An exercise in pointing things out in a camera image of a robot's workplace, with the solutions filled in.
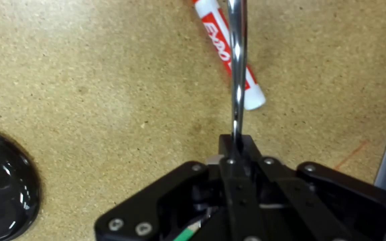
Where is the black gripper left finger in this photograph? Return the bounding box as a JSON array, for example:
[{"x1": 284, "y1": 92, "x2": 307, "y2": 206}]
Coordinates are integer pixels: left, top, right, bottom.
[{"x1": 94, "y1": 133, "x2": 248, "y2": 241}]

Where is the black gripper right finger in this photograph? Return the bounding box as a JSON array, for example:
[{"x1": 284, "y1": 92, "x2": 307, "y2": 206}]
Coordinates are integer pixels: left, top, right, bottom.
[{"x1": 238, "y1": 133, "x2": 386, "y2": 241}]

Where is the long metal spoon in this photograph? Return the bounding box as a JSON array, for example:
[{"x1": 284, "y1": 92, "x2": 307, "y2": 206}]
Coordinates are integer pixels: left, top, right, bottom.
[{"x1": 225, "y1": 0, "x2": 249, "y2": 151}]

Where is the red white Expo marker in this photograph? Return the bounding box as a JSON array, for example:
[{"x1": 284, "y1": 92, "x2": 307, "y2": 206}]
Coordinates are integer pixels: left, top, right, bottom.
[{"x1": 190, "y1": 0, "x2": 266, "y2": 111}]

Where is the black glossy pot lid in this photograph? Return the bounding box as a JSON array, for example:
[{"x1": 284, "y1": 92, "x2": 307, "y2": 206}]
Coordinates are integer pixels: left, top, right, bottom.
[{"x1": 0, "y1": 125, "x2": 43, "y2": 241}]

